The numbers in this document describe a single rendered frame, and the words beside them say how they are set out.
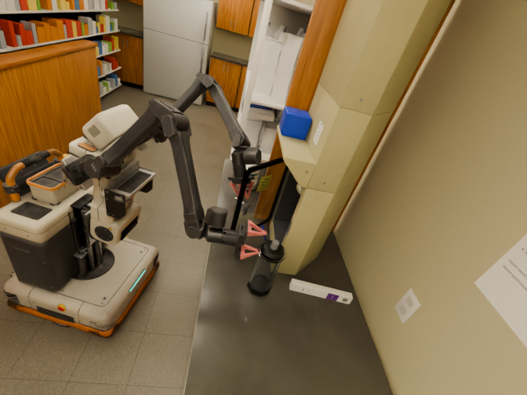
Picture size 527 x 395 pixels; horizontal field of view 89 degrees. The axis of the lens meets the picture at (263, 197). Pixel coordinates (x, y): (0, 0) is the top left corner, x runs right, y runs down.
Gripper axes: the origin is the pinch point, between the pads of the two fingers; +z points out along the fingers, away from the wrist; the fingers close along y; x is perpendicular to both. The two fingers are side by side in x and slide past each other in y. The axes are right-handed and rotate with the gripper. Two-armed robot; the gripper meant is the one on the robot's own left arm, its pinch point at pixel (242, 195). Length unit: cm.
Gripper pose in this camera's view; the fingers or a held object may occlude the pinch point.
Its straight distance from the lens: 121.8
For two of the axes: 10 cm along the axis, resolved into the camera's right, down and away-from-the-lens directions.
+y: -7.6, -1.3, 6.4
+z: 0.9, 9.5, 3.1
